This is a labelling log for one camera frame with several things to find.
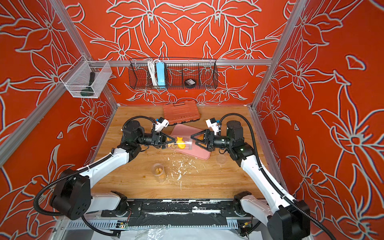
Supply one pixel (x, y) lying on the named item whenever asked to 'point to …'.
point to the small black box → (190, 83)
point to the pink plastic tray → (184, 130)
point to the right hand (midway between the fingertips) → (194, 140)
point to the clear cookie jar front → (159, 172)
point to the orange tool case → (180, 113)
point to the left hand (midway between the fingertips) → (173, 144)
